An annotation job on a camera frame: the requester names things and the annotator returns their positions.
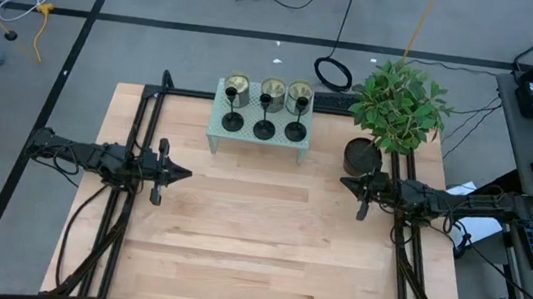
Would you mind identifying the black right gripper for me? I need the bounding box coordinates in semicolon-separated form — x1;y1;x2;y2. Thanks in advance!
335;165;400;225

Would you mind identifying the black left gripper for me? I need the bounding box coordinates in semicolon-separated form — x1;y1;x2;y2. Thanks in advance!
132;135;197;210

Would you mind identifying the black candlestick holder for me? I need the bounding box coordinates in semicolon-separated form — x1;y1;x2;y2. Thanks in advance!
282;94;313;145
219;85;250;135
251;91;281;143

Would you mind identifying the silver labelled candle tin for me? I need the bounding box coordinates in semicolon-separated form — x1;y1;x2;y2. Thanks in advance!
257;74;290;116
221;69;255;111
284;78;317;118

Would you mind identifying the pale green mesh riser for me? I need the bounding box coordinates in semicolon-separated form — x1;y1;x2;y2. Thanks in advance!
203;76;319;167

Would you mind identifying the green plant in black pot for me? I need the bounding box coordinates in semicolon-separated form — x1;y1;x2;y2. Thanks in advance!
341;54;460;187

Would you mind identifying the white paper sheet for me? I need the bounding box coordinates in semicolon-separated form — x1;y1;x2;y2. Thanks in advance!
439;178;509;248

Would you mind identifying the black aluminium table frame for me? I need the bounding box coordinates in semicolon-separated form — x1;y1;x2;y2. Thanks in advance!
47;59;492;299

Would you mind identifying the black coiled floor cable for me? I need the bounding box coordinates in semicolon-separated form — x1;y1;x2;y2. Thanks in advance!
311;0;364;94

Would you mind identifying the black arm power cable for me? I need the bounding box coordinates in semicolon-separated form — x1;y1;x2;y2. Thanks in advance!
51;179;110;295

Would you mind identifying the orange hanging cable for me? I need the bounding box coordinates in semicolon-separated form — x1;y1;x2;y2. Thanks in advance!
402;0;440;64

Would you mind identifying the yellow floor cable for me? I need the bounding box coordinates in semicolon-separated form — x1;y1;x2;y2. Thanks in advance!
29;0;57;65

